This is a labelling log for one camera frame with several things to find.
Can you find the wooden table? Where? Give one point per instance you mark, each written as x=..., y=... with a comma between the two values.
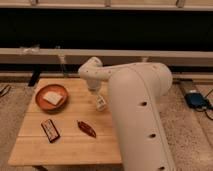
x=74, y=147

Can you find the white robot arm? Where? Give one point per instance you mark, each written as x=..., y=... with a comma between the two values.
x=132, y=92

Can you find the blue power box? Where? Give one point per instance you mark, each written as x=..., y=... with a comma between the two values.
x=195, y=100

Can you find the grey metal rail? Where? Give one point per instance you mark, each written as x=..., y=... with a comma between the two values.
x=108, y=57

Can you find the black table leg post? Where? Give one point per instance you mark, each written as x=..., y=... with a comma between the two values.
x=35, y=76

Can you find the dark chocolate bar wrapper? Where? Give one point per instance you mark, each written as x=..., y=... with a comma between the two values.
x=50, y=130

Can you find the orange round bowl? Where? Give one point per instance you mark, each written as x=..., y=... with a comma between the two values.
x=46, y=106

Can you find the white plastic bottle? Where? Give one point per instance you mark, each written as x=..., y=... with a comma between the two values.
x=101, y=104

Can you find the white sponge block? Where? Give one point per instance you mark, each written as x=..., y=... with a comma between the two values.
x=52, y=97

